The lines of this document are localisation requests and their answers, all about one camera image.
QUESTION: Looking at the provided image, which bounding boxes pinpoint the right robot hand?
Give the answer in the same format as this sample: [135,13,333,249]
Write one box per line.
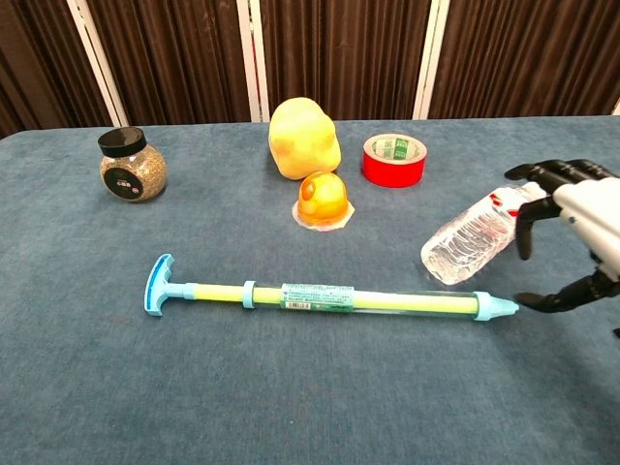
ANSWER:
[504,159,620,340]

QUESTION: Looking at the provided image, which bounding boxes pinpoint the blue yellow water pump toy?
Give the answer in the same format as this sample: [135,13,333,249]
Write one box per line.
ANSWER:
[142,253,520,323]

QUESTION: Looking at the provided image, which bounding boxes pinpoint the clear plastic water bottle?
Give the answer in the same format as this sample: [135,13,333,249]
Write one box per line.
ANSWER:
[419,181,549,286]

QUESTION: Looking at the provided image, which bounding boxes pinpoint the red tape roll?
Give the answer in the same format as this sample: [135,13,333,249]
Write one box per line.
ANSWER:
[360,133,429,189]

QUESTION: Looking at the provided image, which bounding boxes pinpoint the orange jelly cup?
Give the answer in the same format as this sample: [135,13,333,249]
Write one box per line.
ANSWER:
[292,170,357,232]

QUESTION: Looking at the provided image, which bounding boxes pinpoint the dark brown pleated curtain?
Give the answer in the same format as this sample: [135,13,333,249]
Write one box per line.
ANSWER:
[0,0,620,140]

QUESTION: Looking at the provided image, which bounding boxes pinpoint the yellow plush toy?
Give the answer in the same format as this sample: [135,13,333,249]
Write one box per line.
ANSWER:
[267,96,342,182]

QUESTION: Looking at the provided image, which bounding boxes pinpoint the black-lidded seed jar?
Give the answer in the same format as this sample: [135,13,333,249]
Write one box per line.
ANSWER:
[97,126,169,203]

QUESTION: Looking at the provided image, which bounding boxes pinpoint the white screen frame post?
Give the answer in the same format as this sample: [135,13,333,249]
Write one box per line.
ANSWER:
[235,0,271,123]
[412,0,453,121]
[66,0,130,128]

